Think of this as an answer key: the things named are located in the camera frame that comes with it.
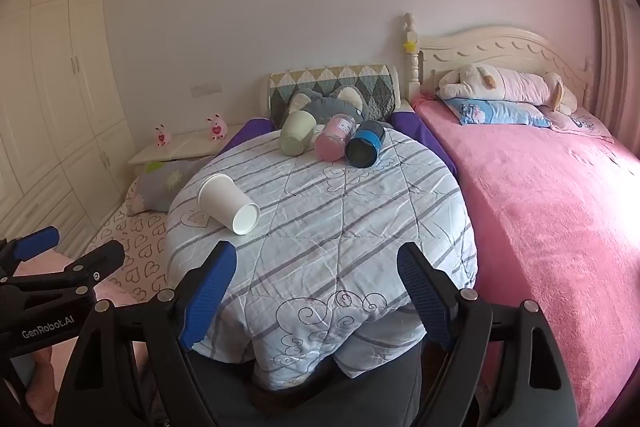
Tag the white pink plush toy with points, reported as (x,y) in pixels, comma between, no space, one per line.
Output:
(492,83)

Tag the striped white table cloth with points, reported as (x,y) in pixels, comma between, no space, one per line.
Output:
(317,277)

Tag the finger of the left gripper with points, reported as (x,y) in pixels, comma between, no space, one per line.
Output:
(95,264)
(22,249)

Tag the wall switch panel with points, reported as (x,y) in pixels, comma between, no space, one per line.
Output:
(205,89)

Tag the cream wardrobe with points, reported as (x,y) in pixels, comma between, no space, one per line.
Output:
(65,141)

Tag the grey flower pillow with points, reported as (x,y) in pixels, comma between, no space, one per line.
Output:
(159,183)

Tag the blue black tumbler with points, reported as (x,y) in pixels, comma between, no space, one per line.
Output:
(363,149)

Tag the right pink bunny figurine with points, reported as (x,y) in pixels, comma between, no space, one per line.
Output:
(218,129)

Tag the cream wooden headboard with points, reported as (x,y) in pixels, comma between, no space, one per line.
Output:
(502,46)

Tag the green ceramic cup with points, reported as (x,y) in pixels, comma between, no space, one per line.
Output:
(297,132)

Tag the yellow star sticker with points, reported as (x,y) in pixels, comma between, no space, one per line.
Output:
(411,47)

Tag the pink bed blanket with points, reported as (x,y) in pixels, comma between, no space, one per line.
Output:
(556,220)

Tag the left pink bunny figurine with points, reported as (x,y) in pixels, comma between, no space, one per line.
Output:
(163,137)

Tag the diamond pattern quilted cover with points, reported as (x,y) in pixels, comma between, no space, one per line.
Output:
(377,83)

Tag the white nightstand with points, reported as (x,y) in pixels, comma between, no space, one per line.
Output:
(185,145)

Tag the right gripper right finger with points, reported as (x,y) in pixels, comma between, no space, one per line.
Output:
(501,366)

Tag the blue cartoon pillow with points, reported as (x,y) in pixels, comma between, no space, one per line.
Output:
(471,111)

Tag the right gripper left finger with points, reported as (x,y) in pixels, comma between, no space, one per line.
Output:
(100,385)

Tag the pink bunny figurine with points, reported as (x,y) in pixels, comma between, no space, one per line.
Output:
(163,137)
(218,129)

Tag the grey cat plush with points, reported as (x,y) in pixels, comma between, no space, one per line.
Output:
(345,100)

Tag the white paper cup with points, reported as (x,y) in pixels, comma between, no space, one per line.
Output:
(220,198)

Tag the pink curtain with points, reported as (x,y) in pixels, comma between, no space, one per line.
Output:
(614,95)

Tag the pink glass jar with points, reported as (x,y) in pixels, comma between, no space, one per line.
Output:
(331,142)

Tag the heart pattern bed sheet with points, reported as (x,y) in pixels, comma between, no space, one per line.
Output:
(143,237)

